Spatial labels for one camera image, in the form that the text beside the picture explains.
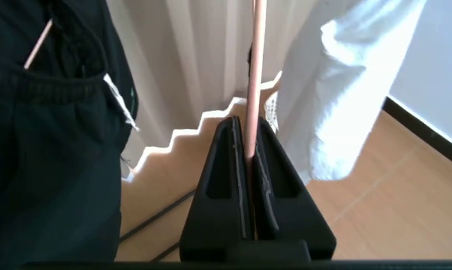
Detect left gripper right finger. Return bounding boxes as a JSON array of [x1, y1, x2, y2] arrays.
[[250, 118, 336, 262]]

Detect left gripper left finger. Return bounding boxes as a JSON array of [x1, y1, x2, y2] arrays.
[[179, 115, 249, 262]]

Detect white printed T-shirt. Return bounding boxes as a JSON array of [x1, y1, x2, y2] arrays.
[[276, 0, 428, 185]]

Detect pink clothes hanger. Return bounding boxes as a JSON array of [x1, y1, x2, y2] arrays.
[[23, 18, 54, 71], [243, 0, 268, 166]]

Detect black trousers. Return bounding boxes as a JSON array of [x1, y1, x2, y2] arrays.
[[0, 0, 140, 263]]

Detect black clothes rack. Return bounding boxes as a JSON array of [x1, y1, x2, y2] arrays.
[[119, 189, 197, 263]]

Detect white laundry basket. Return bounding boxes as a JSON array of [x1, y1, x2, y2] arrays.
[[263, 91, 280, 134]]

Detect beige curtain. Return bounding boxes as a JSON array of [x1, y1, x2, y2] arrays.
[[105, 0, 321, 181]]

